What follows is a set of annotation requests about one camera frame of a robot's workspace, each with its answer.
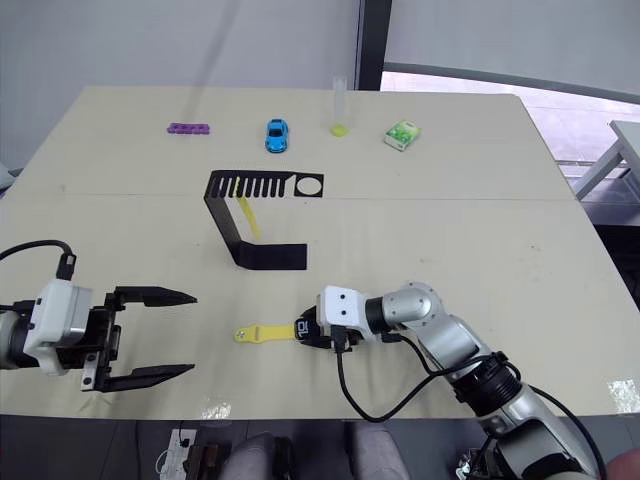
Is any clear tube with yellow cap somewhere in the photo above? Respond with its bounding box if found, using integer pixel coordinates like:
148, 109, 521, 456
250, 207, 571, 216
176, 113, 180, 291
329, 74, 350, 138

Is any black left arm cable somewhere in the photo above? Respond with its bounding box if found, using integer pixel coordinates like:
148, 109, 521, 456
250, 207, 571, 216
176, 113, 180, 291
0, 240, 78, 281

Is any white power strip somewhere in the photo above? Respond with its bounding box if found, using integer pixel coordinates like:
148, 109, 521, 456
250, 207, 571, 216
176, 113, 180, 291
158, 426, 198, 477

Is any blue toy car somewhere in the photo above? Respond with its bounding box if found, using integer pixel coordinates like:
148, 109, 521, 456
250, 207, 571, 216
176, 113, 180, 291
263, 117, 292, 155

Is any white side table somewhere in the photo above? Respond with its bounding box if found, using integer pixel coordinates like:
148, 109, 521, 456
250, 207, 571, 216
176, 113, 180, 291
574, 119, 640, 202

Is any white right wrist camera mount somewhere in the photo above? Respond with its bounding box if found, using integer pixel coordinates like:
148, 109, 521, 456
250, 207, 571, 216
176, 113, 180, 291
316, 284, 374, 347

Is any reddish brown rounded shape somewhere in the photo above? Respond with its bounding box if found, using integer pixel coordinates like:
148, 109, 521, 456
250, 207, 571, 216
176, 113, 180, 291
606, 448, 640, 480

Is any dark vertical pillar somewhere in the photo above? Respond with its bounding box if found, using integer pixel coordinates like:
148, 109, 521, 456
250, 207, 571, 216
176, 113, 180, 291
355, 0, 393, 93

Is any black watch body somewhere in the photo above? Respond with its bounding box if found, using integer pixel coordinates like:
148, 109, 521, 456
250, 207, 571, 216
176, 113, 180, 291
293, 314, 316, 346

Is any purple toy block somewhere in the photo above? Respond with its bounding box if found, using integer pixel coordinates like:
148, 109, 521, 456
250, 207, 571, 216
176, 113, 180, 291
165, 121, 213, 137

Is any grey rounded shape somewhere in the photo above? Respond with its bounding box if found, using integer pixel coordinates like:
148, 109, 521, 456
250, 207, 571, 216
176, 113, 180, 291
226, 431, 295, 480
348, 421, 402, 480

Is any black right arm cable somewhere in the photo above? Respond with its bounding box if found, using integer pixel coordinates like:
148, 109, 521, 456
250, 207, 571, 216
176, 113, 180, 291
332, 324, 609, 480

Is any dark cluttered object under table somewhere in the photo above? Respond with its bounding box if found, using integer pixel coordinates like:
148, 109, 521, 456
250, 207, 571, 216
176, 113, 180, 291
451, 448, 490, 480

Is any black metal watch stand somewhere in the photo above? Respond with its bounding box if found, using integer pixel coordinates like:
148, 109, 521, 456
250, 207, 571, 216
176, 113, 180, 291
203, 169, 326, 272

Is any green and white small box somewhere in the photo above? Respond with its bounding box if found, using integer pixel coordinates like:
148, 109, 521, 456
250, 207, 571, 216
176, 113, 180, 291
383, 119, 423, 153

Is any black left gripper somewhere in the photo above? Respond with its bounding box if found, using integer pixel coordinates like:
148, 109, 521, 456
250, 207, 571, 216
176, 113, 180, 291
59, 285, 199, 393

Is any dark grey furniture piece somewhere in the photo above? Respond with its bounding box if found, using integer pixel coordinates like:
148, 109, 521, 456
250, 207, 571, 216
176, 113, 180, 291
583, 168, 640, 229

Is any yellow watch strap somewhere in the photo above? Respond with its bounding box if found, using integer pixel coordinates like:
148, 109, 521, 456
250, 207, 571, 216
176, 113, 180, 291
232, 323, 298, 347
230, 175, 263, 241

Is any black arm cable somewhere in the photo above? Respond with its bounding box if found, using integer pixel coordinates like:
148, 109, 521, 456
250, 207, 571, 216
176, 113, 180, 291
332, 324, 609, 480
0, 240, 78, 281

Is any dark brown object under table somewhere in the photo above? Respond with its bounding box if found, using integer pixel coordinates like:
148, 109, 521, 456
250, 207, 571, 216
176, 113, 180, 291
182, 441, 222, 480

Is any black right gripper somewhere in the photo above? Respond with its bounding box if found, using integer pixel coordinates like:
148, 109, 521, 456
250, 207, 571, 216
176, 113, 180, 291
300, 294, 370, 355

